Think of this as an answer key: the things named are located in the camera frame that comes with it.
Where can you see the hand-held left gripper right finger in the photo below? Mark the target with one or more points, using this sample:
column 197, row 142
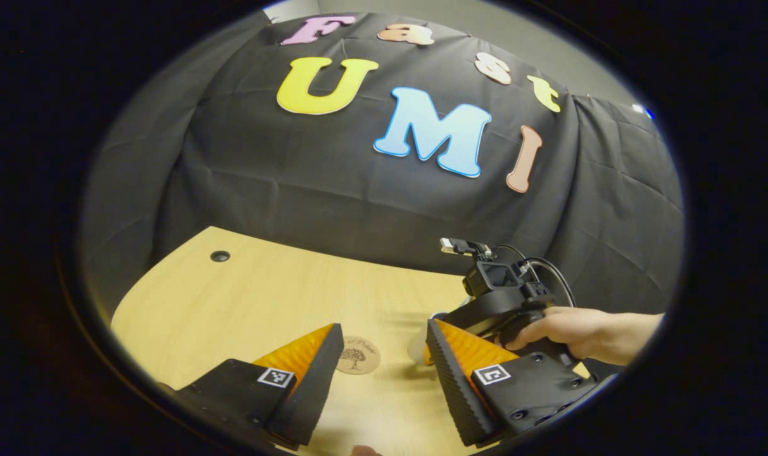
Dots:
column 456, row 392

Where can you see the black backdrop cloth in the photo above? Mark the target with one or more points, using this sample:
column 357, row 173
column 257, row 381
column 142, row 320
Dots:
column 295, row 177

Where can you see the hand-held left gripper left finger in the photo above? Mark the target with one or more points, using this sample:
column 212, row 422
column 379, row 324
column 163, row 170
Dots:
column 311, row 399

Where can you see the wooden desktop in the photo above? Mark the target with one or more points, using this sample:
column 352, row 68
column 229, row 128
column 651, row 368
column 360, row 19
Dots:
column 263, row 304

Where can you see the round wooden coaster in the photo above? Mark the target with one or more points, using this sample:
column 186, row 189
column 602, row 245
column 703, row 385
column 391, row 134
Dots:
column 361, row 358

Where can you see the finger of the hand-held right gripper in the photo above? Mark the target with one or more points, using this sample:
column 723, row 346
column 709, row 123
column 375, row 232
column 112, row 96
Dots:
column 427, row 356

